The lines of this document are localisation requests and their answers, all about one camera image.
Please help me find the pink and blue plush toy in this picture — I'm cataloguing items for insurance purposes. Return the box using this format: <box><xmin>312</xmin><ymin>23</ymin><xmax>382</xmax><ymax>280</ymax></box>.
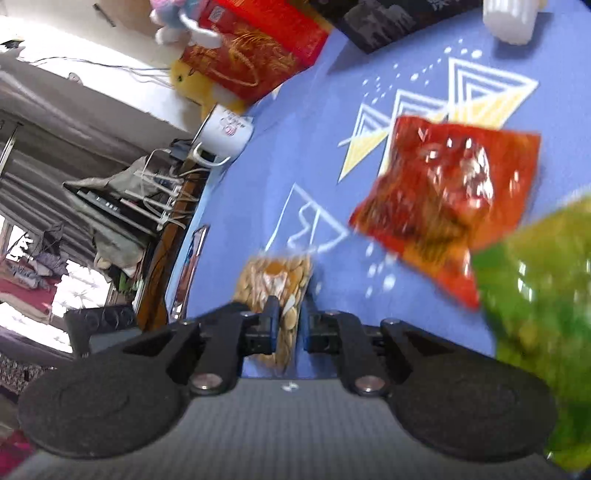
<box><xmin>148</xmin><ymin>0</ymin><xmax>222</xmax><ymax>49</ymax></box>

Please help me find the black gift box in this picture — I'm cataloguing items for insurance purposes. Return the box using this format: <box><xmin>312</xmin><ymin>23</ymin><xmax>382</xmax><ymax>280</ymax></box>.
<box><xmin>309</xmin><ymin>0</ymin><xmax>483</xmax><ymax>55</ymax></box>

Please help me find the white enamel mug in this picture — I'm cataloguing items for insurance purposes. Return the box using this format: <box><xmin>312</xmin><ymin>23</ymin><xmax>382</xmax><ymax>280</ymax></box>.
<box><xmin>190</xmin><ymin>104</ymin><xmax>254</xmax><ymax>168</ymax></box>

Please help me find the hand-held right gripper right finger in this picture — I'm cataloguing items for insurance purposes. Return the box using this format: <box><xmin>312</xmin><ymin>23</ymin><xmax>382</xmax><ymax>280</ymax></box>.
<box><xmin>302</xmin><ymin>299</ymin><xmax>467</xmax><ymax>398</ymax></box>

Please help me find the wooden side table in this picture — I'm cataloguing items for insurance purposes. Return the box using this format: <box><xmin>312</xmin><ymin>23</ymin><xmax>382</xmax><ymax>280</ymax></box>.
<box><xmin>134</xmin><ymin>152</ymin><xmax>208</xmax><ymax>333</ymax></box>

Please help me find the red-brown snack packet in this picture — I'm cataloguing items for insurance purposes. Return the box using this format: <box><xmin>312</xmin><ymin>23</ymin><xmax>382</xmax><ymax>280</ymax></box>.
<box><xmin>349</xmin><ymin>115</ymin><xmax>542</xmax><ymax>310</ymax></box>

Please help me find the small white plastic cup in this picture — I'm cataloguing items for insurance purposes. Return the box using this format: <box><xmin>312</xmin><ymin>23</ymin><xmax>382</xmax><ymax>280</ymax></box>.
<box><xmin>482</xmin><ymin>0</ymin><xmax>539</xmax><ymax>45</ymax></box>

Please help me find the yellow plush toy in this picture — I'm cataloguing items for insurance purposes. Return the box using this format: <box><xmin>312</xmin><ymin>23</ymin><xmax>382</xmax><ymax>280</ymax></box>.
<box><xmin>170</xmin><ymin>60</ymin><xmax>247</xmax><ymax>116</ymax></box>

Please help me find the bright green snack packet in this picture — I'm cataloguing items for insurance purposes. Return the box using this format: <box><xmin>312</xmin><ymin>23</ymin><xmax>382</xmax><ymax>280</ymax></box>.
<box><xmin>471</xmin><ymin>194</ymin><xmax>591</xmax><ymax>472</ymax></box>

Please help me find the black wall cable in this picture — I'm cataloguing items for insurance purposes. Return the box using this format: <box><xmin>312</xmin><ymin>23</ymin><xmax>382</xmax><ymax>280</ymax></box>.
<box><xmin>18</xmin><ymin>55</ymin><xmax>176</xmax><ymax>88</ymax></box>

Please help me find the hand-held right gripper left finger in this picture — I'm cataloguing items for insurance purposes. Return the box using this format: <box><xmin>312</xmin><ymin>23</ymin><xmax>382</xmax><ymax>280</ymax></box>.
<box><xmin>122</xmin><ymin>295</ymin><xmax>281</xmax><ymax>395</ymax></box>

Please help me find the grey cloth pile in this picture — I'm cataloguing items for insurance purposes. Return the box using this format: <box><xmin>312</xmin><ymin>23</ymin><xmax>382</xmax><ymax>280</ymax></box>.
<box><xmin>65</xmin><ymin>157</ymin><xmax>155</xmax><ymax>271</ymax></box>

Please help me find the peanut packet with yellow edges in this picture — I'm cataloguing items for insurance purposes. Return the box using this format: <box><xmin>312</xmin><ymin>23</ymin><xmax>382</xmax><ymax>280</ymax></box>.
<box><xmin>233</xmin><ymin>255</ymin><xmax>315</xmax><ymax>376</ymax></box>

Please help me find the black speaker box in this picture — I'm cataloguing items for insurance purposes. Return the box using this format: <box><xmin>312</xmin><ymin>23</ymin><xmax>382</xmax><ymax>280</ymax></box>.
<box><xmin>65</xmin><ymin>305</ymin><xmax>139</xmax><ymax>356</ymax></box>

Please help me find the white power strip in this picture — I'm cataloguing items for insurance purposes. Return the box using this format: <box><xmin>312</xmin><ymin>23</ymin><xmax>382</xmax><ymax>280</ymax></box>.
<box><xmin>134</xmin><ymin>152</ymin><xmax>185</xmax><ymax>232</ymax></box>

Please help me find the red gift box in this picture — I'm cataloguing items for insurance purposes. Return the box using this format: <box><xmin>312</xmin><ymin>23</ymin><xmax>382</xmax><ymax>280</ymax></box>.
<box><xmin>181</xmin><ymin>0</ymin><xmax>333</xmax><ymax>103</ymax></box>

